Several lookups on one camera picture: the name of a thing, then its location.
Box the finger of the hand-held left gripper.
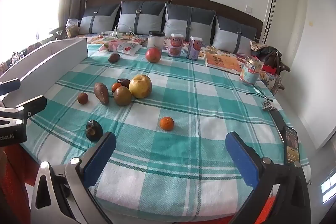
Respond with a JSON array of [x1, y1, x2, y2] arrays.
[[16, 95, 48, 118], [0, 78, 21, 95]]

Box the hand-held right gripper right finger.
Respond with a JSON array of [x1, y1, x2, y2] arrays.
[[225, 131, 311, 224]]

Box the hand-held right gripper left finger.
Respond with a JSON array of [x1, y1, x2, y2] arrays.
[[31, 132, 117, 224]]

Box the white cardboard box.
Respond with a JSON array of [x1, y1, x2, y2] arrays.
[[0, 38, 88, 109]]

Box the dark mangosteen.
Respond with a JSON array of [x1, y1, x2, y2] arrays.
[[86, 120, 103, 141]]

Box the red cloth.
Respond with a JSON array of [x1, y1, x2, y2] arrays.
[[0, 145, 33, 224]]

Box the smartphone with lit screen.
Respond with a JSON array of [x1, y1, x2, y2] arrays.
[[283, 126, 301, 164]]

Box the black flat case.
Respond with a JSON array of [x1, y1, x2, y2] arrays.
[[270, 110, 287, 144]]

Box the brown sweet potato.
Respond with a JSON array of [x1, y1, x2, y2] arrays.
[[94, 82, 109, 105]]

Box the green brown pear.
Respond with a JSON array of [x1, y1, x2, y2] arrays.
[[114, 86, 132, 106]]

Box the bunch of keys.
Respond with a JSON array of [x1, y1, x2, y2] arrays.
[[262, 98, 277, 111]]

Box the teal checked blanket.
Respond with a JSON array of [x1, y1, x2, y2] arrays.
[[21, 44, 311, 216]]

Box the black chair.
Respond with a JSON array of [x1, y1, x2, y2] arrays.
[[49, 27, 67, 40]]

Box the yellow apple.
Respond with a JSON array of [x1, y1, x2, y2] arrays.
[[129, 74, 153, 99]]

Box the window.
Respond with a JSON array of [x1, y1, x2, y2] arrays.
[[0, 0, 67, 56]]

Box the clear plastic snack bag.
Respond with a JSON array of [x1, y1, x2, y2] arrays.
[[66, 19, 81, 38]]

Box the floral bedsheet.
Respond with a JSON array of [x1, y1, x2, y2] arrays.
[[79, 32, 282, 94]]

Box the colourful label jar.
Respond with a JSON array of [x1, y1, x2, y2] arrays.
[[239, 56, 264, 85]]

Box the red packet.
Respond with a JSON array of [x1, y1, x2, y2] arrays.
[[262, 64, 278, 74]]

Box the orange book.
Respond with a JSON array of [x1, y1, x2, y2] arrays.
[[204, 52, 243, 72]]

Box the white red-print snack bag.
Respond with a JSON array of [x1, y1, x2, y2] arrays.
[[99, 40, 143, 56]]

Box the grey two-tone pillow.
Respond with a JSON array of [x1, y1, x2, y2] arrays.
[[212, 15, 258, 54], [163, 3, 216, 44], [78, 4, 121, 35], [117, 1, 166, 35]]

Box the brown handbag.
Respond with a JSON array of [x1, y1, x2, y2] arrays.
[[250, 41, 291, 73]]

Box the red apple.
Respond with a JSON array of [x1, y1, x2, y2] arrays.
[[145, 47, 161, 63]]

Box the white jar with dark lid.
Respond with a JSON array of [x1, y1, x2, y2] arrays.
[[147, 30, 166, 50]]

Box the row of grey pillows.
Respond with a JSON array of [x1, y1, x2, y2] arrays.
[[85, 0, 264, 40]]

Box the white charger cables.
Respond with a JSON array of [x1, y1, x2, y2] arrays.
[[101, 25, 139, 38]]

